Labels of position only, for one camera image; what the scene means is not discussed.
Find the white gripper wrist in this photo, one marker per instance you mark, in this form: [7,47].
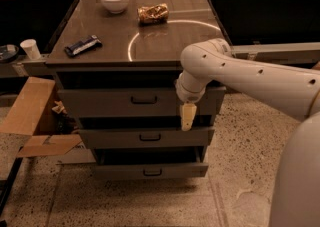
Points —
[189,95]

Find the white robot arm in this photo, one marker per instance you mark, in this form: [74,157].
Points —
[291,90]

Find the grey bottom drawer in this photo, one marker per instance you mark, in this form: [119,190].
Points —
[151,171]

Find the grey drawer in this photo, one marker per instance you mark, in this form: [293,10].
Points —
[151,171]
[126,102]
[146,138]

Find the grey middle drawer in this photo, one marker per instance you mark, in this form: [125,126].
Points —
[146,138]

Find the grey drawer cabinet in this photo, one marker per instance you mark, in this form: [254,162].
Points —
[133,55]

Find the grey top drawer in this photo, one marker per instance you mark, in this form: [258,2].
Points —
[126,102]

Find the crumpled gold snack bag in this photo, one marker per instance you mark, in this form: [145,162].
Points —
[153,14]

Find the dark blue candy bar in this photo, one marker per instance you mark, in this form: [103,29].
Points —
[83,45]

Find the brown cardboard box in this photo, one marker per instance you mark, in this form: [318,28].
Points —
[31,115]

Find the white paper cup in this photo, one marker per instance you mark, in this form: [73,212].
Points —
[31,49]

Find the dark round lid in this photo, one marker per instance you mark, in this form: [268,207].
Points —
[8,53]

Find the metal shelf rail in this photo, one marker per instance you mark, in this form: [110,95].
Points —
[287,54]

